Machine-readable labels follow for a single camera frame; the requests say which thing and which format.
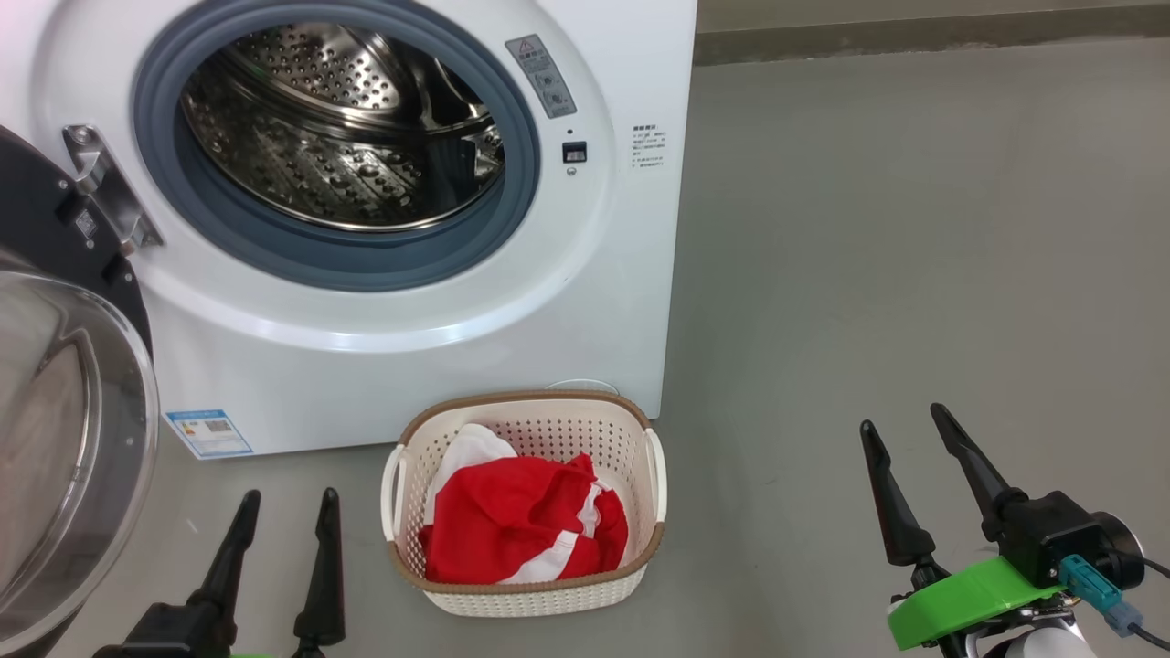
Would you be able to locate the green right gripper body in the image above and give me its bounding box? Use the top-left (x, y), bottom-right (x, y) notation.
top-left (887, 556), bottom-right (1066, 652)

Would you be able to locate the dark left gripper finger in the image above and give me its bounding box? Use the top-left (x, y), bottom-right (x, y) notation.
top-left (292, 487), bottom-right (346, 658)
top-left (187, 490), bottom-right (262, 631)

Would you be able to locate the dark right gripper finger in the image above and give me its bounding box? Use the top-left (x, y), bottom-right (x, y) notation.
top-left (859, 419), bottom-right (952, 586)
top-left (930, 403), bottom-right (1029, 542)

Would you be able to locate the red and white garment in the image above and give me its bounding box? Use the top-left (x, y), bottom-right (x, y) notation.
top-left (418, 423), bottom-right (630, 586)

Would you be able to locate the black round glass washer door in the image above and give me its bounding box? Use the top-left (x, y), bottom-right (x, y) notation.
top-left (0, 125), bottom-right (161, 658)

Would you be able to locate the cream perforated basket brown rim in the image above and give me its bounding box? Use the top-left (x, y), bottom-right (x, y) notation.
top-left (380, 390), bottom-right (668, 618)

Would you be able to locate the white washing machine body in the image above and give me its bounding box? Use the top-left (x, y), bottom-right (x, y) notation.
top-left (0, 0), bottom-right (698, 461)

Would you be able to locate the metal door hinge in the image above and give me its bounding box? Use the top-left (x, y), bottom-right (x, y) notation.
top-left (62, 124), bottom-right (165, 257)

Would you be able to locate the steel washer drum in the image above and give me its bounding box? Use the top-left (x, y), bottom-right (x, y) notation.
top-left (180, 23), bottom-right (505, 233)

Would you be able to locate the blue energy label sticker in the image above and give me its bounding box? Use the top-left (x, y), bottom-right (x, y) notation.
top-left (165, 409), bottom-right (254, 460)

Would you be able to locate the black text print label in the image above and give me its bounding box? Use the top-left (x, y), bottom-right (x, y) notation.
top-left (629, 123), bottom-right (666, 172)

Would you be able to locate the grey warning label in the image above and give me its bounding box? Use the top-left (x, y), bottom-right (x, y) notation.
top-left (505, 35), bottom-right (578, 120)

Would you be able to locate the teal cable connector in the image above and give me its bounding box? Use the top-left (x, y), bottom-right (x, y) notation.
top-left (1058, 553), bottom-right (1143, 638)

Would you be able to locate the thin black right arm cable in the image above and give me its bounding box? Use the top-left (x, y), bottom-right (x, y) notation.
top-left (1129, 557), bottom-right (1170, 652)

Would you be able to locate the grey wall baseboard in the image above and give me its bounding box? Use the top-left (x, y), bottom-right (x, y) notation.
top-left (695, 5), bottom-right (1170, 65)

